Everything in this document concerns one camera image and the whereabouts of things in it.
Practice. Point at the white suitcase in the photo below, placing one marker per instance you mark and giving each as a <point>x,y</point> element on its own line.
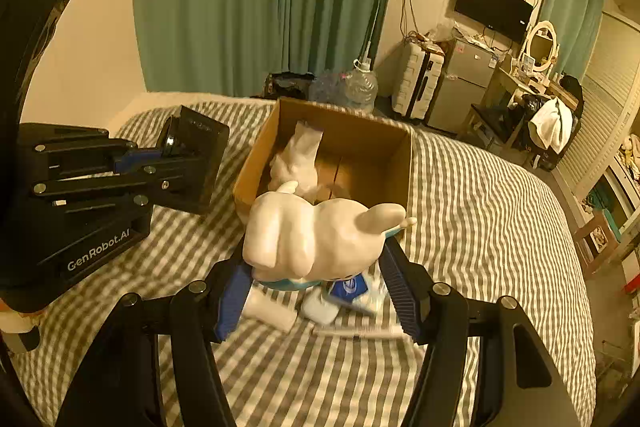
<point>415,79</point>

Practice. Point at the white stick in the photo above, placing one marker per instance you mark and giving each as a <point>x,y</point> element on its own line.
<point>360,332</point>

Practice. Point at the white cloth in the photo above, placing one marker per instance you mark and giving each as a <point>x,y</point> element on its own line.
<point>550,122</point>

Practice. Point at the white tube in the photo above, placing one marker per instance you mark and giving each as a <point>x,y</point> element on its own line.
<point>272,312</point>

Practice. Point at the clear water jug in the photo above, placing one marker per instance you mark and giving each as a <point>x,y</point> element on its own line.
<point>360,89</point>

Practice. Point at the silver mini fridge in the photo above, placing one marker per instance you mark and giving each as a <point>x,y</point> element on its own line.
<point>460,87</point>

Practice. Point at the dark chair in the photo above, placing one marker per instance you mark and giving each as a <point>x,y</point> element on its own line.
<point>492,119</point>

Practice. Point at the clear plastic bag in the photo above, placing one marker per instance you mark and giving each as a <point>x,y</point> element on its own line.
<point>327,87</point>

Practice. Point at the wooden stool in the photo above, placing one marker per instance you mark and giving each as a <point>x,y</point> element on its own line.
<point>595,232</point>

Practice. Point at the black wall television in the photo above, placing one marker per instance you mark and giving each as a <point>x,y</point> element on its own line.
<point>492,7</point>

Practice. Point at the small white box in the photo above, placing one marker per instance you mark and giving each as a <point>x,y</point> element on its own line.
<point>320,309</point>

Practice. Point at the blue and white packet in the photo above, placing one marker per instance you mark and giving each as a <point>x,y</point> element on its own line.
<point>350,288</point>

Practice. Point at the white plush toy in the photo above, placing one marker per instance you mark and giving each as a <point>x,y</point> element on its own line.
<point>297,157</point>

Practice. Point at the narrow green curtain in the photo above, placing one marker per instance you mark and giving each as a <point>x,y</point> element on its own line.
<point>570,7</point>

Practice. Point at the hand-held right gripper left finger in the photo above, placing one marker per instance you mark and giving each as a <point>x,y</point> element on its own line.
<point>232,302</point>

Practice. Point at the white louvered wardrobe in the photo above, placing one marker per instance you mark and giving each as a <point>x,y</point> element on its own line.
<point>605,107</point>

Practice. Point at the black box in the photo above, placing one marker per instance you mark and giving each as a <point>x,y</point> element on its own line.
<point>200,167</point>

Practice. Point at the checkered bed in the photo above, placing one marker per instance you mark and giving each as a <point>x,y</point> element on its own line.
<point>475,232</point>

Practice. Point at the white rabbit toy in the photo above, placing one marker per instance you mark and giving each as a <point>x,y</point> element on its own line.
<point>310,232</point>

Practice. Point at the chair with white towel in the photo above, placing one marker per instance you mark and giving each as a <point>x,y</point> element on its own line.
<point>510,79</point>

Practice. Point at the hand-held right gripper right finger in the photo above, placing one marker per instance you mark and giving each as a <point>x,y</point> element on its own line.
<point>400,292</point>

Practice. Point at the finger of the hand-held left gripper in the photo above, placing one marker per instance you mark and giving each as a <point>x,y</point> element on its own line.
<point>150,186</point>
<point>129,159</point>

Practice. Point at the white oval mirror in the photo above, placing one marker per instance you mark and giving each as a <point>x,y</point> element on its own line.
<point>540,42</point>

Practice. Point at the cardboard box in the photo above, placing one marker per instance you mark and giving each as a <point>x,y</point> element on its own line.
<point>370,157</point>

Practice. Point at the black floor bag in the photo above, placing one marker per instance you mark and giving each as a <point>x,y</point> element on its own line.
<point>287,84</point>

